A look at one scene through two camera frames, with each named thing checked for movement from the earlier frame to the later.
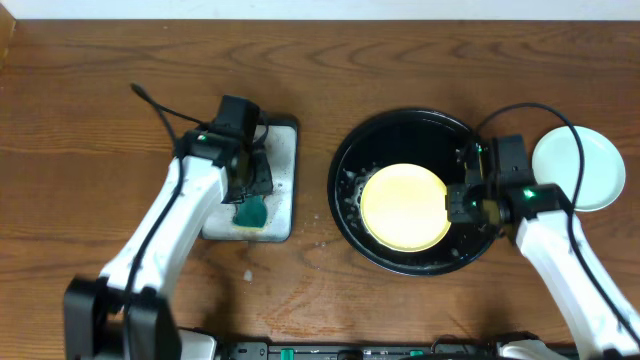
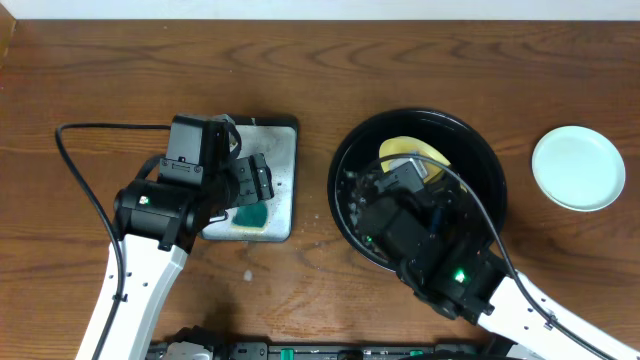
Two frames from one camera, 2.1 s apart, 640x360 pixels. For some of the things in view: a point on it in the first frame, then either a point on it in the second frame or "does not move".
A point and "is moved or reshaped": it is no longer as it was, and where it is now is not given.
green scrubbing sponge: (250, 215) does not move
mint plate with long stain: (556, 159) does not move
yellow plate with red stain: (404, 208) is moved or reshaped
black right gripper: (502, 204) → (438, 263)
